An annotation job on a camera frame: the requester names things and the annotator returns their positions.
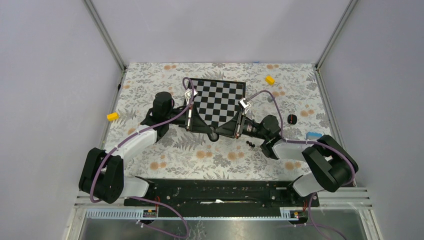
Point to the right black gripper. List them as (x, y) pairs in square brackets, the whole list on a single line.
[(234, 128)]

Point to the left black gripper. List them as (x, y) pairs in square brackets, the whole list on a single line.
[(196, 123)]

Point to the black earbud charging case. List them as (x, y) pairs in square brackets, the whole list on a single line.
[(292, 119)]

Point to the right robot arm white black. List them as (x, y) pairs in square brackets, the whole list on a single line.
[(331, 167)]

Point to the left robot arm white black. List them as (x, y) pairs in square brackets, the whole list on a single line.
[(103, 176)]

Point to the black white checkerboard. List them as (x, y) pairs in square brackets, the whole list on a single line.
[(217, 101)]

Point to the black earbud pair lower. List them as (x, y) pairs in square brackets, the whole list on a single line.
[(252, 145)]

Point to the yellow block right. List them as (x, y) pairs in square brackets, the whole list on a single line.
[(270, 80)]

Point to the yellow block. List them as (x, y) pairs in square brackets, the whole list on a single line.
[(270, 80), (112, 116)]

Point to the yellow block left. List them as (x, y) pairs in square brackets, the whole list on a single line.
[(112, 116)]

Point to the blue grey lego block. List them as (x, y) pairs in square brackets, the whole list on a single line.
[(313, 135)]

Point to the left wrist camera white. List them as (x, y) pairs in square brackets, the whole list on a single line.
[(190, 94)]

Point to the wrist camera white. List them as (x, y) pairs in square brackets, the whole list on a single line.
[(190, 94), (244, 104)]

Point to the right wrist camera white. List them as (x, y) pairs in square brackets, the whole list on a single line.
[(244, 104)]

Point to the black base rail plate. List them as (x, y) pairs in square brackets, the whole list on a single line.
[(214, 198)]

